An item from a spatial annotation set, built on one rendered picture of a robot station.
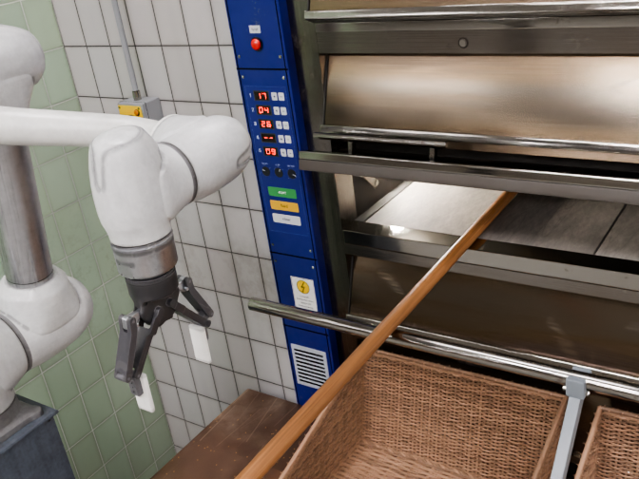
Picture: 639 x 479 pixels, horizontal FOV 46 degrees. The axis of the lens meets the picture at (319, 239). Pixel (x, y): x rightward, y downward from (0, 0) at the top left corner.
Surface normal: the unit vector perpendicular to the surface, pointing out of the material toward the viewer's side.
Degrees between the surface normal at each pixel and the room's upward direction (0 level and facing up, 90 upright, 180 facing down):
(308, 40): 90
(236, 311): 90
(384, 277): 70
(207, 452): 0
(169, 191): 91
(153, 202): 93
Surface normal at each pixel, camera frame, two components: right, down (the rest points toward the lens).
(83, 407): 0.83, 0.14
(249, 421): -0.13, -0.90
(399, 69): -0.56, 0.09
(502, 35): -0.54, 0.43
